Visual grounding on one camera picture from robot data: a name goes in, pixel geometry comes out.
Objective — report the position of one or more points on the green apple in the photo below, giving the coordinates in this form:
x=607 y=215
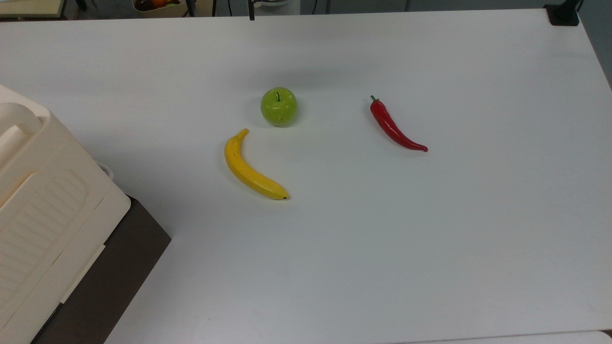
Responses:
x=278 y=107

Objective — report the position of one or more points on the beige side table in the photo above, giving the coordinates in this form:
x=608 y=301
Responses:
x=28 y=7

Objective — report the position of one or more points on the dark brown wooden drawer box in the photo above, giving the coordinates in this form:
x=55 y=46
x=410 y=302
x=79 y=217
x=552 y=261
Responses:
x=110 y=267

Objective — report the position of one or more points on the basket of fruit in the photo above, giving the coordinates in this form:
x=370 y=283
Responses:
x=158 y=9

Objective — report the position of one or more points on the black table clamp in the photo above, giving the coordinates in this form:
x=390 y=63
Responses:
x=562 y=16

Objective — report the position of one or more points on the yellow banana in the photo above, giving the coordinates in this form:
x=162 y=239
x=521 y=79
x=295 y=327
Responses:
x=244 y=169

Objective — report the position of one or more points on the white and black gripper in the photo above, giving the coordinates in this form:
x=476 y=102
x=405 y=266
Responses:
x=272 y=2

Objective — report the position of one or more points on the cream plastic cabinet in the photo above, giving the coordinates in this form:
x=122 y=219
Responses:
x=48 y=215

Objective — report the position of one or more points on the red chili pepper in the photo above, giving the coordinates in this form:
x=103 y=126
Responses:
x=387 y=125

